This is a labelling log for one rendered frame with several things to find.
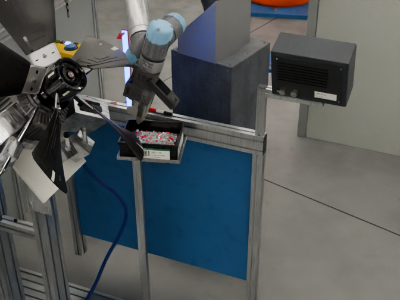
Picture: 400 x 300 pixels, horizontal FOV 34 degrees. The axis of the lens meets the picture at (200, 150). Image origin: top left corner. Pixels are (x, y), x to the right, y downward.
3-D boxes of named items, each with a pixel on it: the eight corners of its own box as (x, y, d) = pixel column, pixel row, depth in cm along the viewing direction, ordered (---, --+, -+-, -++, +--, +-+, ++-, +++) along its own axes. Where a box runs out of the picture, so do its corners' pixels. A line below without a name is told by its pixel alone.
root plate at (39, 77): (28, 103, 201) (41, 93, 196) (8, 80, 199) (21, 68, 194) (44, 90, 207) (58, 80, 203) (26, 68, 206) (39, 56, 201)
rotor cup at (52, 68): (50, 119, 207) (75, 102, 200) (20, 83, 204) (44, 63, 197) (75, 99, 219) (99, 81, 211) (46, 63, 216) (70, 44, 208)
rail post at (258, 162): (245, 303, 289) (252, 153, 247) (248, 297, 293) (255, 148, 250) (253, 306, 288) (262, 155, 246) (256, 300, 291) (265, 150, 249)
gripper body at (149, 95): (133, 87, 215) (141, 56, 208) (156, 98, 214) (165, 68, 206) (121, 97, 209) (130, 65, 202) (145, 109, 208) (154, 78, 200)
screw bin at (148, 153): (118, 158, 239) (116, 141, 236) (128, 134, 253) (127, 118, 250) (178, 162, 237) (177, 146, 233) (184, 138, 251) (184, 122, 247)
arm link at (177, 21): (153, 25, 214) (139, 38, 205) (176, 5, 207) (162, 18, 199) (169, 44, 215) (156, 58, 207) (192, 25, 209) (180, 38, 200)
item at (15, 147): (12, 163, 194) (1, 155, 192) (21, 149, 198) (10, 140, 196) (17, 159, 192) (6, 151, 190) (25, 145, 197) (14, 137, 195)
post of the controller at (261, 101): (255, 135, 243) (257, 87, 233) (257, 131, 246) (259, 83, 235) (262, 137, 242) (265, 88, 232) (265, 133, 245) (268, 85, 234)
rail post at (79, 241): (75, 253, 317) (55, 111, 275) (79, 248, 320) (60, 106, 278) (82, 256, 316) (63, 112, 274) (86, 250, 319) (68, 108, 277)
